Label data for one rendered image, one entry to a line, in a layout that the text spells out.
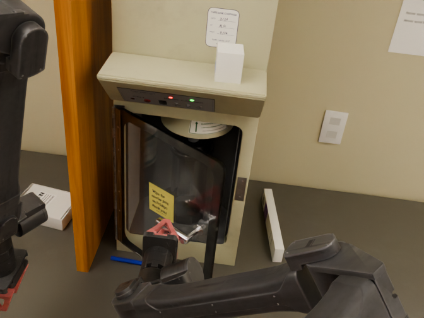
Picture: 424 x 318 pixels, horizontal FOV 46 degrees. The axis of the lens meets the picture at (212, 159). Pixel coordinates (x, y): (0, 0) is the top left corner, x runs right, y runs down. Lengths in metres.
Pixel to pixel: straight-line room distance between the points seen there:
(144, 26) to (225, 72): 0.20
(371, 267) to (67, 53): 0.68
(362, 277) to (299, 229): 0.95
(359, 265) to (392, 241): 1.01
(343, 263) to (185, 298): 0.27
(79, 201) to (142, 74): 0.37
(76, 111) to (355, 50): 0.82
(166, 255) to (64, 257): 0.46
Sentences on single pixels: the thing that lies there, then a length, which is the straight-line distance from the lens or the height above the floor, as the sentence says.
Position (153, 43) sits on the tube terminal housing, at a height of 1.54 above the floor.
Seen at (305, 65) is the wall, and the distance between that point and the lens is 1.52.
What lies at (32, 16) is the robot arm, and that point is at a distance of 0.63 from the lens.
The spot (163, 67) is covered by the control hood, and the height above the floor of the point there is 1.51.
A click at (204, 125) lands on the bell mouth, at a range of 1.14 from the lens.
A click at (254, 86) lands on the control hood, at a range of 0.97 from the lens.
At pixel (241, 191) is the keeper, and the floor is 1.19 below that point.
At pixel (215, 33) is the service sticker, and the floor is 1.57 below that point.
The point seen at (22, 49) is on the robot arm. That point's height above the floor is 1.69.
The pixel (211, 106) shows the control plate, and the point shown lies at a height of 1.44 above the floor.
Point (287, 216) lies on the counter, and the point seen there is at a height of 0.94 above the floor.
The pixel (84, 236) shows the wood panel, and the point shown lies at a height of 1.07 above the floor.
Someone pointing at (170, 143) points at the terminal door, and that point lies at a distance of 1.02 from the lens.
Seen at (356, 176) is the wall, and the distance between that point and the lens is 1.73.
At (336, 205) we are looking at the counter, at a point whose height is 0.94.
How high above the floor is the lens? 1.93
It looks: 34 degrees down
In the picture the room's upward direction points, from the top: 6 degrees clockwise
